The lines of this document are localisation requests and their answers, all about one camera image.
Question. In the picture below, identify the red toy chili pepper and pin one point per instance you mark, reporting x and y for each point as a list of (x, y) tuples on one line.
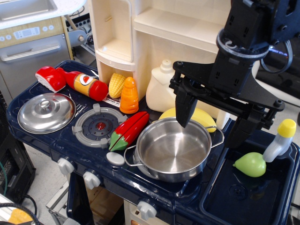
[(125, 134)]

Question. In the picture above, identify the navy toy sink basin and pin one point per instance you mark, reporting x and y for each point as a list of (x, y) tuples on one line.
[(234, 198)]

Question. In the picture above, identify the green toy pear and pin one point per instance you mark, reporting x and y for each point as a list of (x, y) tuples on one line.
[(251, 164)]

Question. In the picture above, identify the yellow toy banana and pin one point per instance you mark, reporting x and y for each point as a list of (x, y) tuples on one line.
[(199, 116)]

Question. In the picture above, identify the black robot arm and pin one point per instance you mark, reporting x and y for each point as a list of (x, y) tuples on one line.
[(263, 22)]

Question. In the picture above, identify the orange toy carrot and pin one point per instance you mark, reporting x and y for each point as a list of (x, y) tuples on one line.
[(129, 101)]

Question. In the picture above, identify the red toy meat slice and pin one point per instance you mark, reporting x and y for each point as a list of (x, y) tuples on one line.
[(50, 78)]

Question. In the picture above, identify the grey toy stove burner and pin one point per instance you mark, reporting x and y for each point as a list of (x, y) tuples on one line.
[(96, 126)]

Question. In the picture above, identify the navy toy kitchen counter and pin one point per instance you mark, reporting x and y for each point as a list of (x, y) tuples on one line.
[(176, 203)]

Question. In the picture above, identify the red toy ketchup bottle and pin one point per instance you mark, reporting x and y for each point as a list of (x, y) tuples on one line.
[(85, 84)]

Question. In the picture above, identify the grey stove knob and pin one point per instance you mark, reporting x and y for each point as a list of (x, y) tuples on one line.
[(91, 180), (147, 211), (65, 166)]

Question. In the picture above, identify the grey stove knob right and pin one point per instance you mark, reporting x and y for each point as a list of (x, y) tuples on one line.
[(147, 211)]

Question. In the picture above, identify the yellow toy corn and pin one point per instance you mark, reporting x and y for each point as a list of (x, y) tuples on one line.
[(116, 85)]

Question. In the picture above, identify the cream toy kitchen shelf unit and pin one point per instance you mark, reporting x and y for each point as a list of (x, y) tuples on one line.
[(132, 37)]

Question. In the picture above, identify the steel pot lid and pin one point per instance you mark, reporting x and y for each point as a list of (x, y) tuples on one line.
[(46, 113)]

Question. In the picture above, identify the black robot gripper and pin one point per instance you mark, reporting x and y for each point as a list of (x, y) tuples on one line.
[(227, 84)]

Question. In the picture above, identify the grey stove knob middle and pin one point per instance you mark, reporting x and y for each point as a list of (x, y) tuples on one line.
[(91, 180)]

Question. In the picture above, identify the cream toy detergent jug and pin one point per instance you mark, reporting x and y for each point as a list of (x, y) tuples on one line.
[(159, 96)]

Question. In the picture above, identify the grey round button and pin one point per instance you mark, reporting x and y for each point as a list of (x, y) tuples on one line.
[(115, 159)]

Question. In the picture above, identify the grey toy faucet yellow cap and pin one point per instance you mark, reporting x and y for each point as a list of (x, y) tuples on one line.
[(282, 141)]

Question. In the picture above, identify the steel pot with handles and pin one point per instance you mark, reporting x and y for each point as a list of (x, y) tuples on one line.
[(168, 152)]

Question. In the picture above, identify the grey stove knob left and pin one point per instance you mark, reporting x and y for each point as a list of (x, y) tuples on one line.
[(65, 166)]

